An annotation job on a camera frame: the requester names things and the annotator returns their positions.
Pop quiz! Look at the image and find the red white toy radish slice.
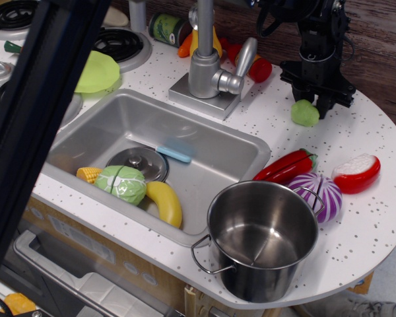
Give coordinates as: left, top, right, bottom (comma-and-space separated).
331, 154, 381, 194

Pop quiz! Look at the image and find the green toy cabbage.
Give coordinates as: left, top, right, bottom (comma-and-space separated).
94, 165, 147, 206

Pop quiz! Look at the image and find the red toy chili pepper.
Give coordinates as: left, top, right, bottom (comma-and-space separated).
253, 149, 318, 184

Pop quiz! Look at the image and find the red toy ketchup bottle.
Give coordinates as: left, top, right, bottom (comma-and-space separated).
219, 38, 273, 83

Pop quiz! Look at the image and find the yellow toy banana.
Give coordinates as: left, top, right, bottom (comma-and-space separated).
146, 181, 183, 229

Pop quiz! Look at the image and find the grey sneaker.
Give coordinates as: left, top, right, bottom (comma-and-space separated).
294, 291, 396, 317

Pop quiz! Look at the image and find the green toy broccoli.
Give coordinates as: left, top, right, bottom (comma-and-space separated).
291, 99, 319, 127

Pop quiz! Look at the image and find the yellow object with black cable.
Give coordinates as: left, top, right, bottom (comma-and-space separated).
0, 293, 37, 316

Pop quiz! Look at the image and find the stainless steel pot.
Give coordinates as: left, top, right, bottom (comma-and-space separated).
196, 180, 325, 303

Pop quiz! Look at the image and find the light green toy plate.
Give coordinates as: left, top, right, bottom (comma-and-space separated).
75, 50, 120, 93

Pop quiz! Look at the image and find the cream toy bottle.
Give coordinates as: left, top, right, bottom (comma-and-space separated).
103, 6, 129, 27

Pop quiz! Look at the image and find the back left stove burner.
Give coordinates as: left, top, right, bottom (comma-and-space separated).
0, 1, 39, 41

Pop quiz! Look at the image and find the yellow toy pear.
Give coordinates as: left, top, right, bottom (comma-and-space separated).
189, 27, 223, 58

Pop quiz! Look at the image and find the grey support pole left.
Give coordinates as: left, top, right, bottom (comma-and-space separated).
128, 0, 147, 32

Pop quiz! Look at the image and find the purple toy onion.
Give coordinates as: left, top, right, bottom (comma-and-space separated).
288, 172, 343, 223

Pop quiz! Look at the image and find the green toy food can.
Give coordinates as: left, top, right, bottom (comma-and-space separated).
148, 13, 192, 48

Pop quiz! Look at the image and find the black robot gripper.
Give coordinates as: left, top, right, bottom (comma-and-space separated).
280, 1, 356, 120

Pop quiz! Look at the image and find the light blue toy piece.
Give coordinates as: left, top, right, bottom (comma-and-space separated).
155, 146, 191, 163

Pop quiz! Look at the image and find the yellow toy corn cob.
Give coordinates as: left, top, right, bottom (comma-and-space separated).
76, 167, 102, 184

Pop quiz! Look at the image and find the toy oven door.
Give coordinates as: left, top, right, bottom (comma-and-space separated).
14, 211, 185, 316

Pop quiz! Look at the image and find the front left stove burner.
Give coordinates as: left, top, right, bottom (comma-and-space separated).
0, 83, 83, 127

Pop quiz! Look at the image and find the silver toy sink basin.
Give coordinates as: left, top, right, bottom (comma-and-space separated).
42, 89, 271, 246

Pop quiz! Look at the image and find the small orange toy carrot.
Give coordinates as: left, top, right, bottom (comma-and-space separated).
178, 32, 193, 58

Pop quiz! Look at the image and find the steel pot lid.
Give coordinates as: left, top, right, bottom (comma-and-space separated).
107, 147, 170, 182

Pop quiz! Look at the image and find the silver toy faucet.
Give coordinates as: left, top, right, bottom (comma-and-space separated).
169, 1, 257, 120

